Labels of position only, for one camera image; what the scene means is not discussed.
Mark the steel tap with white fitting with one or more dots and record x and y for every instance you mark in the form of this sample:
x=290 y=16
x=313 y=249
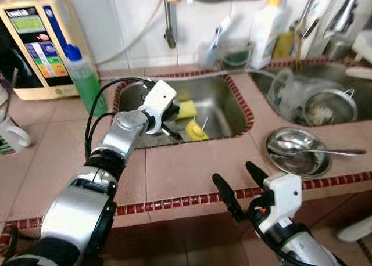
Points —
x=170 y=22

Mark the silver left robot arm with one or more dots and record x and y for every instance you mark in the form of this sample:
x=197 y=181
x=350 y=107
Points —
x=75 y=214

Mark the steel sink faucet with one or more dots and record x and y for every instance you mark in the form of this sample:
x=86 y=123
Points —
x=343 y=16

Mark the round steel plate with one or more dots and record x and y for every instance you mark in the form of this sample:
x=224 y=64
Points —
x=302 y=164

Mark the clear plastic tub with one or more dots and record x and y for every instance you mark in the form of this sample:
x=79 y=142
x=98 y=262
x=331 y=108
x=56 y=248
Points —
x=235 y=54

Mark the bright yellow sponge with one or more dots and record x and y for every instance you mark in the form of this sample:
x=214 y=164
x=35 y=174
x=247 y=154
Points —
x=186 y=110

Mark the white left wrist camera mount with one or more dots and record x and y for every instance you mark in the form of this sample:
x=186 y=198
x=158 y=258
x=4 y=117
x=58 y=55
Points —
x=158 y=100

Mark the cream water ionizer machine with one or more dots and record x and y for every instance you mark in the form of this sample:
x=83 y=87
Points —
x=35 y=45

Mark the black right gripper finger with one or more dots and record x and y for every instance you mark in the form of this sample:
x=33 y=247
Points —
x=228 y=196
x=257 y=174

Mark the green soap bottle blue cap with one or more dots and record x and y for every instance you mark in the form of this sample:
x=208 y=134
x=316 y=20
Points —
x=87 y=83

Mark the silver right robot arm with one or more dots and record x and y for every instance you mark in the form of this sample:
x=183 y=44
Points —
x=308 y=251

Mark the small clear cup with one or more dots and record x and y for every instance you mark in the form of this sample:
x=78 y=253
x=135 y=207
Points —
x=206 y=56

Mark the white printed mug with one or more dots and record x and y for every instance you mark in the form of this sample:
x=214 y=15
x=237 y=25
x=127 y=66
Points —
x=11 y=135

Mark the small steel cup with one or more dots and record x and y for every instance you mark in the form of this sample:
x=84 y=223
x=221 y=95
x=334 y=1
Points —
x=337 y=48

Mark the steel spoon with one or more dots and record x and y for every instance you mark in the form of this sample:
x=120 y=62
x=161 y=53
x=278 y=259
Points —
x=343 y=153

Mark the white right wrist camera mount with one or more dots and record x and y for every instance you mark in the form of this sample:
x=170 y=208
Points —
x=282 y=196

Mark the pale flat spatula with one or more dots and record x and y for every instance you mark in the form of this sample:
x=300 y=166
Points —
x=360 y=73

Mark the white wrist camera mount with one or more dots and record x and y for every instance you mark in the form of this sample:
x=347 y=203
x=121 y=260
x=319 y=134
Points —
x=282 y=196
x=158 y=100

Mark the white bottle yellow cap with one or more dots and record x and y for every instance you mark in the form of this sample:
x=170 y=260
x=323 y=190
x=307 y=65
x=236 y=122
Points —
x=266 y=33

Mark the white bottle green cap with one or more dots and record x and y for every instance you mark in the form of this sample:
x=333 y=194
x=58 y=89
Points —
x=314 y=16

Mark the steel sink basin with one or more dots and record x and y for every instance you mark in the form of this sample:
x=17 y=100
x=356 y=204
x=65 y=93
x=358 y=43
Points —
x=221 y=103
x=363 y=100

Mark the mustard yellow sponge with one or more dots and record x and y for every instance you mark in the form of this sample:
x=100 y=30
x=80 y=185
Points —
x=283 y=45

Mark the clear plastic container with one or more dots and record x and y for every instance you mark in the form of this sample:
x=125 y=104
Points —
x=361 y=45

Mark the yellow plastic bowl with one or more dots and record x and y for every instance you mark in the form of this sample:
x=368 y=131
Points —
x=196 y=131

